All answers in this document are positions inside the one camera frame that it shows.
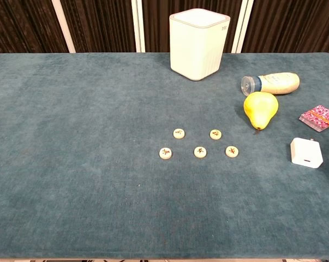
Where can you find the wooden token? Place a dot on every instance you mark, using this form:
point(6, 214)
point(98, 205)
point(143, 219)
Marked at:
point(215, 134)
point(165, 153)
point(200, 152)
point(232, 151)
point(178, 133)

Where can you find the white square trash bin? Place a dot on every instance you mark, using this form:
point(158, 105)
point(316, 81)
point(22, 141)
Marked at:
point(197, 49)

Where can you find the teal table cloth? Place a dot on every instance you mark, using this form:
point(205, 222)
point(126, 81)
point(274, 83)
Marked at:
point(71, 136)

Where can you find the yellow pear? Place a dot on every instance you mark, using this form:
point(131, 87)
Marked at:
point(261, 109)

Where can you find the cream mayonnaise squeeze bottle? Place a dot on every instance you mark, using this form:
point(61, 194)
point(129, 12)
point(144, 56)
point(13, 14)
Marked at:
point(276, 83)

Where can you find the white charger adapter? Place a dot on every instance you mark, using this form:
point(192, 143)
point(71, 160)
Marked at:
point(304, 151)

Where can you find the pink patterned card box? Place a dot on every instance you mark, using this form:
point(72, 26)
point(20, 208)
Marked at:
point(319, 117)

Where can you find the white partition frame post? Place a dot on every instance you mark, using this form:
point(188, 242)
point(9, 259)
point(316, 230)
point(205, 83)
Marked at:
point(138, 27)
point(63, 27)
point(242, 27)

